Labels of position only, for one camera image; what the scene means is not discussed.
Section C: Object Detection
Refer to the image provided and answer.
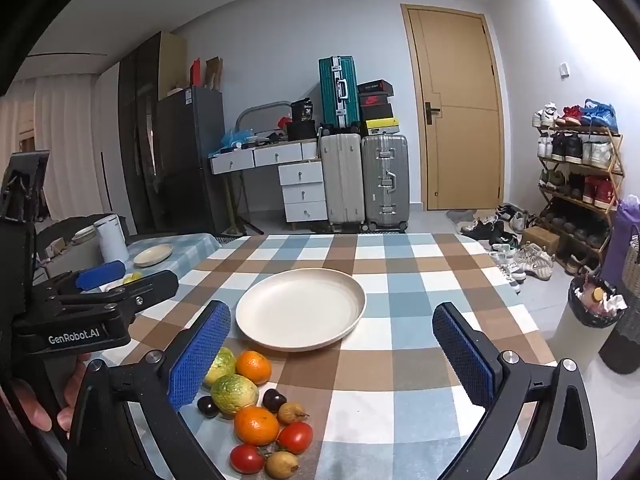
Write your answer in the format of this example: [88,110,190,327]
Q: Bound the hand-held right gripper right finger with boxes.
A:
[432,302,598,480]

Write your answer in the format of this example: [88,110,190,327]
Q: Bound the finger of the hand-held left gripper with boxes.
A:
[49,260,127,294]
[59,270,179,315]

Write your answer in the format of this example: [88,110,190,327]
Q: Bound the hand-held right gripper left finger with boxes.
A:
[67,300,232,480]

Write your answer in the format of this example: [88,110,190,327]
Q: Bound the green guava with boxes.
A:
[202,347,237,386]
[210,374,260,415]

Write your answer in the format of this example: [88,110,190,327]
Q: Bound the orange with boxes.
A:
[234,406,281,447]
[236,350,272,386]

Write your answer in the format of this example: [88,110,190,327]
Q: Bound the brown longan fruit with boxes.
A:
[265,451,300,480]
[277,401,310,426]

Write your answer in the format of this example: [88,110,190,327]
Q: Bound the large cream plate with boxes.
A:
[235,268,367,352]

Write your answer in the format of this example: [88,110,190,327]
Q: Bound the red tomato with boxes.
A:
[230,444,266,475]
[276,421,314,455]

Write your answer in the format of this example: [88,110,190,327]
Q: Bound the person's left hand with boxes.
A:
[5,352,93,433]

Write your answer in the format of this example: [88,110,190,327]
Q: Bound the small cream plate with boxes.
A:
[132,243,174,267]

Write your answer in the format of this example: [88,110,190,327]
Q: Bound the white kettle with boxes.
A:
[95,214,130,263]

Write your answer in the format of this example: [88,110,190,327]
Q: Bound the light blue tablecloth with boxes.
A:
[100,232,221,293]

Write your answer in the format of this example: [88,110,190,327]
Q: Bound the white trash bin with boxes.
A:
[547,275,628,356]

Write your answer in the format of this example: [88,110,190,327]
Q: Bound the pile of shoes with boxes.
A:
[457,204,556,286]

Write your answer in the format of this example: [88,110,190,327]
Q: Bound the black tripod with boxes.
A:
[220,170,263,236]

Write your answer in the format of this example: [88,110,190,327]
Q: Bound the white curtain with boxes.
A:
[0,77,103,221]

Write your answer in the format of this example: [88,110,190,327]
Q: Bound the dark grey fridge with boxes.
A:
[152,86,226,233]

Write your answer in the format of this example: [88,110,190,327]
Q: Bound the brown cardboard box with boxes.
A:
[521,226,561,256]

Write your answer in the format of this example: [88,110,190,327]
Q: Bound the dark wardrobe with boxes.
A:
[118,31,188,233]

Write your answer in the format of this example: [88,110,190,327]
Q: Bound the blue plastic bag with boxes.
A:
[220,129,256,150]

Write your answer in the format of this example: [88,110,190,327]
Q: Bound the white desk with drawers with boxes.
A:
[209,140,328,223]

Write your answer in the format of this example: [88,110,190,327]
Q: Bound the silver suitcase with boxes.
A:
[361,134,410,233]

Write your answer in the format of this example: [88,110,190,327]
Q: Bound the purple bag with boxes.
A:
[600,197,640,301]

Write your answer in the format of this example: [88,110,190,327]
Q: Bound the beige suitcase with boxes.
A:
[320,132,365,233]

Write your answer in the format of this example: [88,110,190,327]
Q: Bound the brown cardboard pieces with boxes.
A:
[205,56,224,92]

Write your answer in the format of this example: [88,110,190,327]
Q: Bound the wooden shoe rack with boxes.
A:
[531,102,621,261]
[537,125,626,271]

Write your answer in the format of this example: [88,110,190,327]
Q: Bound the yellow shoe box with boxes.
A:
[365,117,399,136]

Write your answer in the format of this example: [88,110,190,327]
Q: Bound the tan wooden door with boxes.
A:
[401,4,505,211]

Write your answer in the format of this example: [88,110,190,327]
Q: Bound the teal suitcase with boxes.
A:
[319,56,360,131]

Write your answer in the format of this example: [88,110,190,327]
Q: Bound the grey arched metal frame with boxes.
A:
[236,102,306,136]

